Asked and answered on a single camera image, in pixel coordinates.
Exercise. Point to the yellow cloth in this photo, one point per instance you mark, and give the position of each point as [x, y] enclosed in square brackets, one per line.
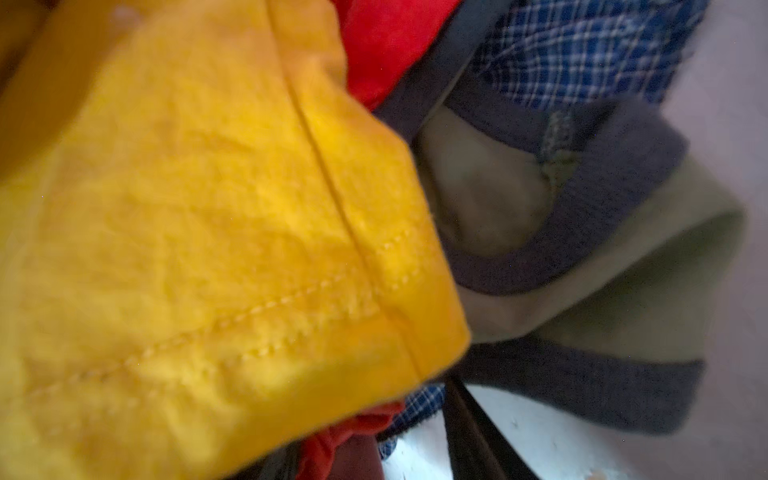
[209, 248]

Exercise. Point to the maroon garment grey trim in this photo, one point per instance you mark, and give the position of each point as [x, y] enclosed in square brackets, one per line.
[585, 242]

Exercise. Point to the red cloth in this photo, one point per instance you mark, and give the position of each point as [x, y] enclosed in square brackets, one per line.
[383, 39]

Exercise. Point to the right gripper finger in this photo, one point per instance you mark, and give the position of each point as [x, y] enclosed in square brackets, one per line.
[476, 447]

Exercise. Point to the blue checkered cloth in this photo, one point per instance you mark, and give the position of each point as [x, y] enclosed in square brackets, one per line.
[550, 54]

